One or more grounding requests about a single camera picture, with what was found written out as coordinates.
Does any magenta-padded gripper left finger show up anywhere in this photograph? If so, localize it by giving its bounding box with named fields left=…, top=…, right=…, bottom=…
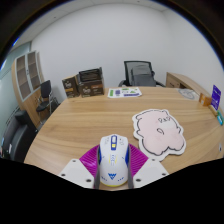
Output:
left=57, top=143, right=101, bottom=190

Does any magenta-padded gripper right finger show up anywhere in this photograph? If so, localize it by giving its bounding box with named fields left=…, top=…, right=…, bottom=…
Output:
left=127, top=143, right=170, bottom=190

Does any white blue yellow computer mouse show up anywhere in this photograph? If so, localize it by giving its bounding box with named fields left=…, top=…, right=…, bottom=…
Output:
left=97, top=133, right=131, bottom=188

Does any pink pig-shaped mouse pad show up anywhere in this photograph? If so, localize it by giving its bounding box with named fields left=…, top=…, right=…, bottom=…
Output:
left=131, top=108, right=187, bottom=157

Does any black sofa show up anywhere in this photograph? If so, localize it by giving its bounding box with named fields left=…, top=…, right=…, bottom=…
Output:
left=0, top=109, right=38, bottom=163

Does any white printed paper sheet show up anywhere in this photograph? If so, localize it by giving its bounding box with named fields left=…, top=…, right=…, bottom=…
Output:
left=107, top=87, right=143, bottom=99

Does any wide brown cardboard box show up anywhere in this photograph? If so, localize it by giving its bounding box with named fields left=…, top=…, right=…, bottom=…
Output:
left=77, top=79, right=105, bottom=98

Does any tall brown cardboard box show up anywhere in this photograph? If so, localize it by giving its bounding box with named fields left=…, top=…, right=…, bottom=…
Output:
left=61, top=75, right=81, bottom=99

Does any round grey printed sheet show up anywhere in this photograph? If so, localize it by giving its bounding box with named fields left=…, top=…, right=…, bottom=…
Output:
left=177, top=88, right=200, bottom=101

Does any small black chair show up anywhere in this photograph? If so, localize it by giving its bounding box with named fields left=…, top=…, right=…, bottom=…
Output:
left=35, top=79, right=60, bottom=118

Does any small teal box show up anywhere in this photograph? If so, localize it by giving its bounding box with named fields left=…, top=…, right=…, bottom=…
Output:
left=216, top=110, right=224, bottom=126

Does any wooden shelf unit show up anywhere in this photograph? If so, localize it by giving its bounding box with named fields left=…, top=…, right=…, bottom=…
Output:
left=11, top=50, right=46, bottom=129

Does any small orange box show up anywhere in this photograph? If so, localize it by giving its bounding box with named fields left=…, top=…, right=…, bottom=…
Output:
left=198, top=93, right=213, bottom=108

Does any wooden side desk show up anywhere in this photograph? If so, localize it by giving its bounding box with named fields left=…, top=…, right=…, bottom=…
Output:
left=165, top=71, right=214, bottom=101

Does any black mesh office chair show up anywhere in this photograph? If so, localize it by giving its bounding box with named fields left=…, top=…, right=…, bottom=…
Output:
left=118, top=60, right=166, bottom=88

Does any black cardboard box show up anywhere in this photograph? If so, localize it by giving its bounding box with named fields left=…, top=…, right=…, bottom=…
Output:
left=78, top=67, right=104, bottom=83

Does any purple card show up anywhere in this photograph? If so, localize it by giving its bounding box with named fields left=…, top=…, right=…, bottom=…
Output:
left=210, top=84, right=222, bottom=112

